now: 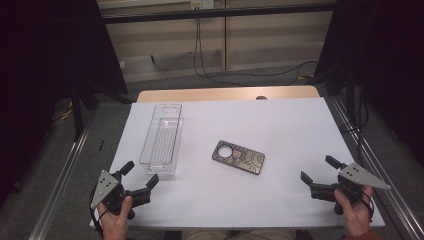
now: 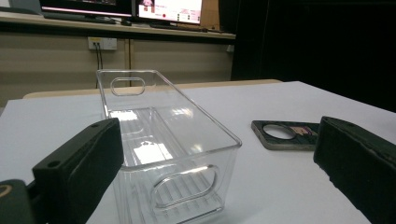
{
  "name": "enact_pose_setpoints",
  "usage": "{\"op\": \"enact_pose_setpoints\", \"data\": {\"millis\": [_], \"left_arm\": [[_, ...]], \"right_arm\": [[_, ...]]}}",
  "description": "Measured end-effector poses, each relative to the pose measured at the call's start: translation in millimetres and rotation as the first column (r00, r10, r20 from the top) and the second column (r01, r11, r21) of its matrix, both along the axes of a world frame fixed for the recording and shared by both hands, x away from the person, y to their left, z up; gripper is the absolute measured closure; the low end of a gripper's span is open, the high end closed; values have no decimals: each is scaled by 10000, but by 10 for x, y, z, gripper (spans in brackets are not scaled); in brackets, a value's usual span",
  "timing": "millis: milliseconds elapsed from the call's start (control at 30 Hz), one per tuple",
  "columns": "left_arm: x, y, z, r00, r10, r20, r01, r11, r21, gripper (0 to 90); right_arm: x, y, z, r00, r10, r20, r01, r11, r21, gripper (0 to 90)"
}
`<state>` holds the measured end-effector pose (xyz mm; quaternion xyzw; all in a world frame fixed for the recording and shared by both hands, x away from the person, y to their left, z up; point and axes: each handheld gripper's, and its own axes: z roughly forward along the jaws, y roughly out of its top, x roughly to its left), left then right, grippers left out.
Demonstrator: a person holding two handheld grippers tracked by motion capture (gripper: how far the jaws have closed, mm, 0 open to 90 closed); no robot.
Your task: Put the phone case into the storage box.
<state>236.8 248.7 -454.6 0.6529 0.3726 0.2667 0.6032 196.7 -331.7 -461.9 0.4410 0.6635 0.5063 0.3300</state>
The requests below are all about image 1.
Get wooden table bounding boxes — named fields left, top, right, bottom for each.
left=136, top=84, right=321, bottom=104

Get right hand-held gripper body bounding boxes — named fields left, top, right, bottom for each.
left=309, top=162, right=392, bottom=216

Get white table sheet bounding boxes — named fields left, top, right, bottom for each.
left=89, top=97, right=386, bottom=230

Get black curtain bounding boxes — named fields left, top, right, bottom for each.
left=0, top=0, right=130, bottom=209
left=313, top=0, right=424, bottom=168

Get black horizontal bar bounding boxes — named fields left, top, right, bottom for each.
left=101, top=2, right=337, bottom=25

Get black stand leg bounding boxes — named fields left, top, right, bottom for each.
left=69, top=79, right=86, bottom=143

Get dark patterned phone case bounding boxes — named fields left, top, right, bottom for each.
left=211, top=139, right=266, bottom=176

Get black hanging cables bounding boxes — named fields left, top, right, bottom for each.
left=193, top=17, right=228, bottom=85

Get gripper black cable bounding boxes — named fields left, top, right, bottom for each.
left=361, top=190, right=375, bottom=223
left=88, top=185, right=105, bottom=238

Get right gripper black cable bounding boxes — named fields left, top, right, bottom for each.
left=361, top=190, right=375, bottom=223

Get person's right hand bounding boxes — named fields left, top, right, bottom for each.
left=333, top=185, right=375, bottom=239

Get white power outlet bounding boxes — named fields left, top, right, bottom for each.
left=190, top=0, right=215, bottom=11

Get black floor cable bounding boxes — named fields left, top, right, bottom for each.
left=213, top=60, right=319, bottom=87

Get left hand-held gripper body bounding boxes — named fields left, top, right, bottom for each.
left=90, top=169, right=153, bottom=220

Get metal floor rail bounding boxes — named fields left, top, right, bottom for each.
left=328, top=95, right=424, bottom=240
left=27, top=128, right=92, bottom=240

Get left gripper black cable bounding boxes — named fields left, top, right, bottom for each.
left=88, top=185, right=105, bottom=238

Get black looped cables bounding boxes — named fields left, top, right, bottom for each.
left=339, top=84, right=370, bottom=135

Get person's left hand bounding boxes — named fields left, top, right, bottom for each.
left=97, top=195, right=134, bottom=240

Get clear plastic box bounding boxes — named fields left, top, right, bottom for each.
left=138, top=103, right=185, bottom=178

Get yellow floor cable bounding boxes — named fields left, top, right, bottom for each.
left=58, top=107, right=74, bottom=122

